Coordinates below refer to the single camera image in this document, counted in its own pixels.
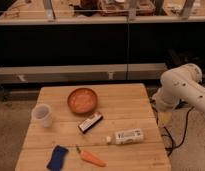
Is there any orange wooden bowl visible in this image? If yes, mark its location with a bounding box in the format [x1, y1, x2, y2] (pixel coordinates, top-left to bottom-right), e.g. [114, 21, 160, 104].
[67, 88, 98, 114]

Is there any black whiteboard eraser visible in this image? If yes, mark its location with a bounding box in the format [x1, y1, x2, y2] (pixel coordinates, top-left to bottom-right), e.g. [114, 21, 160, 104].
[78, 112, 103, 134]

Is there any blue sponge cloth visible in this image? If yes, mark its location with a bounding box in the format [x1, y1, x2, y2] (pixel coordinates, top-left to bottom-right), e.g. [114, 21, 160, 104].
[46, 145, 68, 171]

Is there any grey metal shelf rail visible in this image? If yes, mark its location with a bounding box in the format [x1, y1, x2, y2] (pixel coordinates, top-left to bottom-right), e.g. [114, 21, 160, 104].
[0, 63, 167, 84]

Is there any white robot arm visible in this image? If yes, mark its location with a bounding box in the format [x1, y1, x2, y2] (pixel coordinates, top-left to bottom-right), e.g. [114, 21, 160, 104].
[154, 63, 205, 114]

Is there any translucent pusher tool tip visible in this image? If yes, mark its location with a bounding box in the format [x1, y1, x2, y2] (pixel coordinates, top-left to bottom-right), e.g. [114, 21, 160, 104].
[158, 112, 172, 127]

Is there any white plastic bottle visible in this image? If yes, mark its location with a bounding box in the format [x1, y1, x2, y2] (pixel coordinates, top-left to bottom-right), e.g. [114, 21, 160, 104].
[106, 128, 144, 145]

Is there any black cable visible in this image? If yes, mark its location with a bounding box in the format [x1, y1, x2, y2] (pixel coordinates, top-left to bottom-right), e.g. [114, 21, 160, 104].
[151, 98, 195, 157]

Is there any orange toy carrot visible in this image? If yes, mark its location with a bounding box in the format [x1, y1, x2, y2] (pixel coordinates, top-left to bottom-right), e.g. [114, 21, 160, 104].
[76, 147, 106, 167]

